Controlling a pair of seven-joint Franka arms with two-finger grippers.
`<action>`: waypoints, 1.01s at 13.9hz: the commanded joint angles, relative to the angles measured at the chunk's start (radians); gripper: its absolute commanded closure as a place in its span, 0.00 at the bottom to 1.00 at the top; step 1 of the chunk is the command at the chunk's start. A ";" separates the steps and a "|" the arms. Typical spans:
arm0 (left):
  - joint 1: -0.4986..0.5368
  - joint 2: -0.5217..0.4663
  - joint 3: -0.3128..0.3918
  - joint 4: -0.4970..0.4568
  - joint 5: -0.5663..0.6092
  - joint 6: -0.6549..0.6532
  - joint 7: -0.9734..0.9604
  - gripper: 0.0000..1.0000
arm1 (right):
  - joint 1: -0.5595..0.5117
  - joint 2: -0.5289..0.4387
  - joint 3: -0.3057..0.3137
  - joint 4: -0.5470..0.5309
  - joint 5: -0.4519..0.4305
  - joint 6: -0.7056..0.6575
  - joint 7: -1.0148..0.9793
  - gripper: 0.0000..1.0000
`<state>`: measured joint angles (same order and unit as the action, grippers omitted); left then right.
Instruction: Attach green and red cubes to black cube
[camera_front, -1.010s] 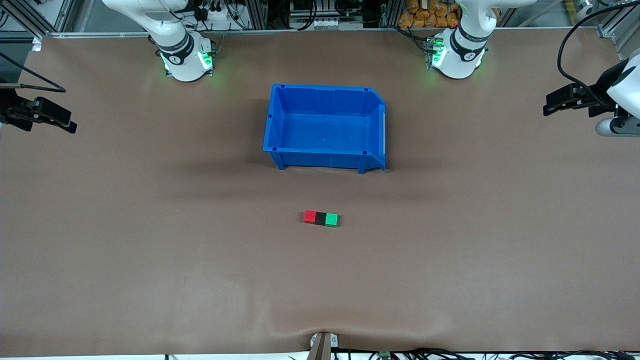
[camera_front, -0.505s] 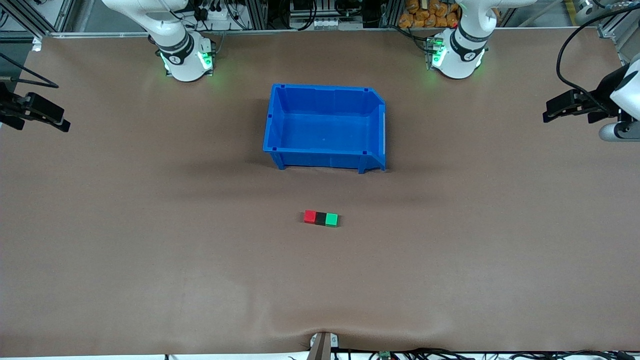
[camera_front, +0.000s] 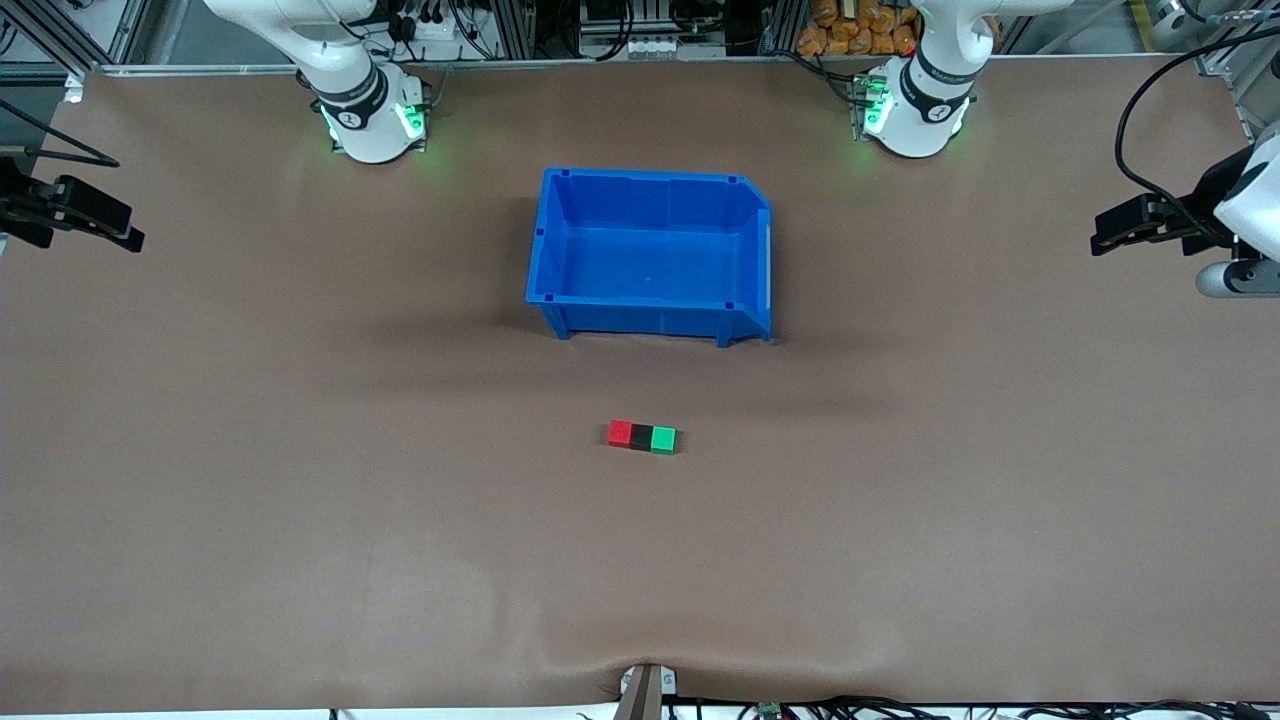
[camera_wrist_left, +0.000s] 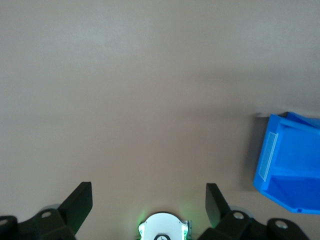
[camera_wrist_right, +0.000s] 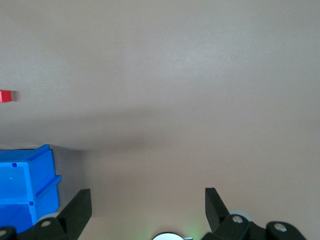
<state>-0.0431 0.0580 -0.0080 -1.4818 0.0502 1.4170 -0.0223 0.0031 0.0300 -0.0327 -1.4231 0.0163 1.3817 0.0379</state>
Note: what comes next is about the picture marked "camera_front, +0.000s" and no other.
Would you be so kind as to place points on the brown table mat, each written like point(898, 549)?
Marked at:
point(640, 560)

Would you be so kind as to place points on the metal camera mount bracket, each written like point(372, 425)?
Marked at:
point(645, 690)

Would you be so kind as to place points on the aluminium frame rail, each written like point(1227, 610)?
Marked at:
point(200, 68)

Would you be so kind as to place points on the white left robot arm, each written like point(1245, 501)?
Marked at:
point(925, 100)

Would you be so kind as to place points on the aluminium frame post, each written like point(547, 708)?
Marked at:
point(1240, 60)

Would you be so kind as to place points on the blue plastic storage bin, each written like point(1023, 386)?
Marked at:
point(650, 250)

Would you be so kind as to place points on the green cube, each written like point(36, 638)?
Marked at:
point(663, 440)

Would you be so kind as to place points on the red cube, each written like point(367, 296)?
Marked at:
point(620, 433)

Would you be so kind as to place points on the white power strip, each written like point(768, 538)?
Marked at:
point(435, 28)

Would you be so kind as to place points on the black cube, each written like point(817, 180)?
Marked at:
point(641, 437)

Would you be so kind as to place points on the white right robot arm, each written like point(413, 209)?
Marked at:
point(350, 60)

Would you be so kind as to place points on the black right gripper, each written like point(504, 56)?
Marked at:
point(22, 203)

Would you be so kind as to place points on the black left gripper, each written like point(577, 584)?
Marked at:
point(1208, 200)

